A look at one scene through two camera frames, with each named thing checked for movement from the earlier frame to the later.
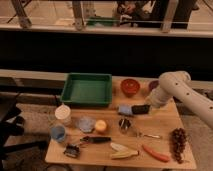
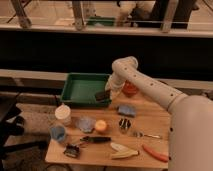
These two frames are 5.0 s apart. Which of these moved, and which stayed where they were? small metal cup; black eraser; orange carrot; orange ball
Moved: black eraser
Stayed: orange ball; small metal cup; orange carrot
